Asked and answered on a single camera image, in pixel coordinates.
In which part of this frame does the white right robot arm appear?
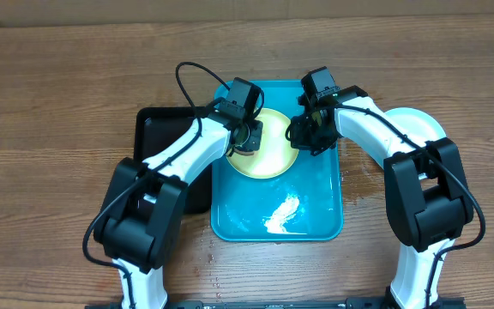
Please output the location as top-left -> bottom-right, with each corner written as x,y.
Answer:
285,86 -> 480,308

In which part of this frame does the light blue plate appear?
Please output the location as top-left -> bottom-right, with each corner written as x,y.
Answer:
385,107 -> 447,144

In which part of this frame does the black rectangular water tray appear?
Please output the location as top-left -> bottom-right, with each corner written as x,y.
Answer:
134,107 -> 212,215

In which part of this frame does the green and orange sponge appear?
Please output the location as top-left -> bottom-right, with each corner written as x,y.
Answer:
232,147 -> 256,156

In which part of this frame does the teal plastic serving tray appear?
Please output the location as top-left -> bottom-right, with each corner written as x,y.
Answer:
209,79 -> 345,242

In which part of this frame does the yellow plate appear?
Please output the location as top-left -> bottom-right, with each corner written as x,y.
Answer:
227,108 -> 298,179

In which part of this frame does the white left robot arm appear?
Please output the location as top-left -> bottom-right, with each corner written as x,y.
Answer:
83,112 -> 263,308

